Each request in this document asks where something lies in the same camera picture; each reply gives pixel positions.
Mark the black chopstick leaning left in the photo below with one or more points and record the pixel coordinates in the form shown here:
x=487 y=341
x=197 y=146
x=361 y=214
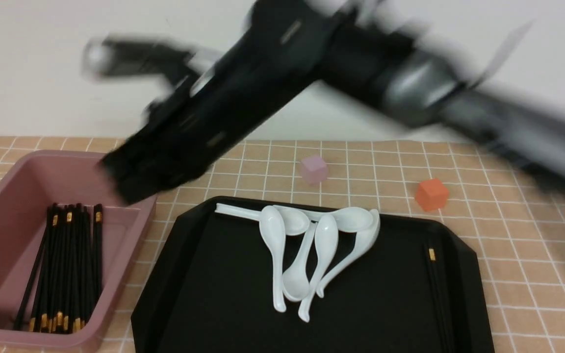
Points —
x=19 y=319

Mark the white spoon upper left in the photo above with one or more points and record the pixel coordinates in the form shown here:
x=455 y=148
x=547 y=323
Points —
x=295 y=221

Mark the black chopstick on tray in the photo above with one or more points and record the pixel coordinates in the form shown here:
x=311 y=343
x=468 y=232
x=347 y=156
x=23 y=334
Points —
x=437 y=299

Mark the orange cube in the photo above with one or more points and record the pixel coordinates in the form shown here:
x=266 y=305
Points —
x=431 y=195

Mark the black chopstick bundle in bin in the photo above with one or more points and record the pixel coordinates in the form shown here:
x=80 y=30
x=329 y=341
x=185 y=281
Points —
x=62 y=299

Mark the white spoon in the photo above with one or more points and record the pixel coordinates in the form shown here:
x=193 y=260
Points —
x=272 y=230
x=326 y=244
x=364 y=240
x=295 y=221
x=295 y=280
x=350 y=219

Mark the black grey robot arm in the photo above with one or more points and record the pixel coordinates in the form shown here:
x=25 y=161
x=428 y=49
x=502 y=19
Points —
x=390 y=73

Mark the black chopstick rightmost in bin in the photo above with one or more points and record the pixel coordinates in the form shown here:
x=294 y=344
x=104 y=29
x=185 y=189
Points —
x=97 y=248

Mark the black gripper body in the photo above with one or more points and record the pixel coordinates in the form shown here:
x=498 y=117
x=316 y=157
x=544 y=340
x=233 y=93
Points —
x=207 y=114

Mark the white spoon far left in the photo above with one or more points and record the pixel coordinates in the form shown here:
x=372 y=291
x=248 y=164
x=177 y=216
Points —
x=272 y=230

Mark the black plastic tray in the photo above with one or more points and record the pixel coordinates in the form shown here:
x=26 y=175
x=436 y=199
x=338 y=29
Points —
x=210 y=291

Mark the white spoon far right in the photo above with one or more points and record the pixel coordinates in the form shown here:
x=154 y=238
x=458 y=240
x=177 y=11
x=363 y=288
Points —
x=364 y=240

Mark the white spoon upper right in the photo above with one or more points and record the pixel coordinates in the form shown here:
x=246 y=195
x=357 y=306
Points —
x=350 y=219

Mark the white spoon centre right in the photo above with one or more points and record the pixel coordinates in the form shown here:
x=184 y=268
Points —
x=326 y=244

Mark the pink plastic bin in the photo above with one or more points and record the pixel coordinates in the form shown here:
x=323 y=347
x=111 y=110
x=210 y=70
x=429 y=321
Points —
x=38 y=180

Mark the white spoon centre bottom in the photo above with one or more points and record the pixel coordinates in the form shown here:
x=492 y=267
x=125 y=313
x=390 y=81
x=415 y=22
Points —
x=295 y=280

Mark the pink cube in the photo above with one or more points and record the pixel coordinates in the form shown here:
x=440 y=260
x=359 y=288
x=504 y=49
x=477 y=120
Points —
x=313 y=169

